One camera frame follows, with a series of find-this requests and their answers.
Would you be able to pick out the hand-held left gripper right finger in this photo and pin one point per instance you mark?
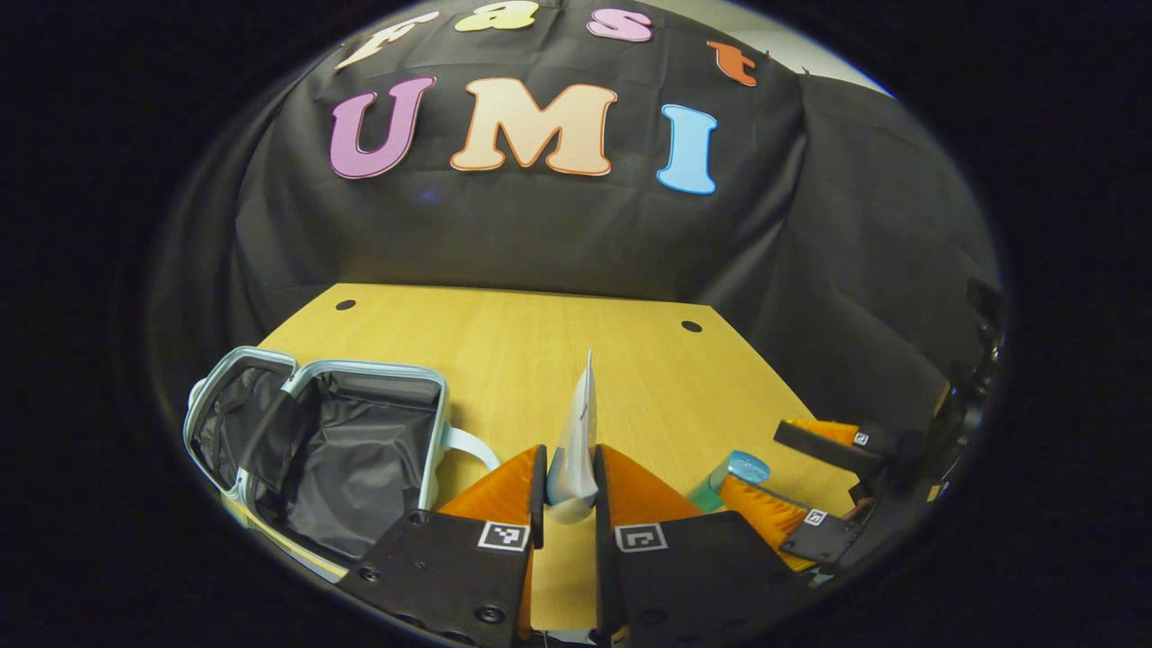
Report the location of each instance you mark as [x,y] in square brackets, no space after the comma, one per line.
[601,504]

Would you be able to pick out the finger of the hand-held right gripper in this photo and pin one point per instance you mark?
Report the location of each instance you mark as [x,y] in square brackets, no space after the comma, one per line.
[814,540]
[828,450]

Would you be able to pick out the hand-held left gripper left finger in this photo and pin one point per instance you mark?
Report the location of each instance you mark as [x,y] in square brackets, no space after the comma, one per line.
[539,499]

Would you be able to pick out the white skin care tube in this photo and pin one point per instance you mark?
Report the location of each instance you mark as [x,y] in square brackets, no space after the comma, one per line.
[576,450]

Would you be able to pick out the pale blue suitcase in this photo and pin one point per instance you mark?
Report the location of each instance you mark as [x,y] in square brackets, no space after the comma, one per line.
[360,468]

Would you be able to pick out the black backdrop cloth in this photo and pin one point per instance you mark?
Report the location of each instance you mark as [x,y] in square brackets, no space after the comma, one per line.
[540,234]

